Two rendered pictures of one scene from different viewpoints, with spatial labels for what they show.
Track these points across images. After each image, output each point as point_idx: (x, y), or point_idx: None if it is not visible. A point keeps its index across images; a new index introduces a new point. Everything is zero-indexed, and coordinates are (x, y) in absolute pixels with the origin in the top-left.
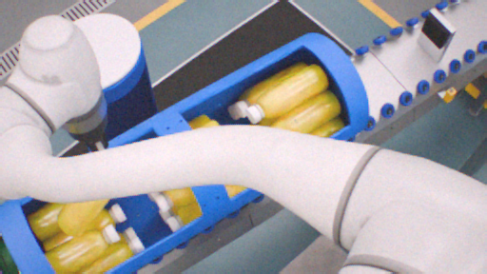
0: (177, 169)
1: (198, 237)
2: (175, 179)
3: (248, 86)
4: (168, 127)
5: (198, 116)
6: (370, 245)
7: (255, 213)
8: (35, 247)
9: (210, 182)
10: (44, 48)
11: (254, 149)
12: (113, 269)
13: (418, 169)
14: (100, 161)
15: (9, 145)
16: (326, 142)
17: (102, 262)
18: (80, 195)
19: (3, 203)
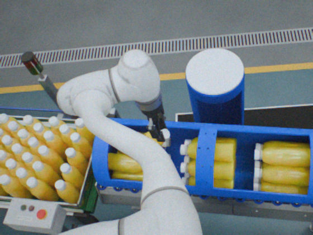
0: (126, 146)
1: (197, 197)
2: (124, 150)
3: (275, 139)
4: (206, 133)
5: (238, 138)
6: (129, 216)
7: (236, 207)
8: (106, 147)
9: (135, 160)
10: (127, 64)
11: (148, 158)
12: (136, 182)
13: (174, 206)
14: (108, 125)
15: (88, 95)
16: (168, 173)
17: (137, 175)
18: (95, 133)
19: (111, 117)
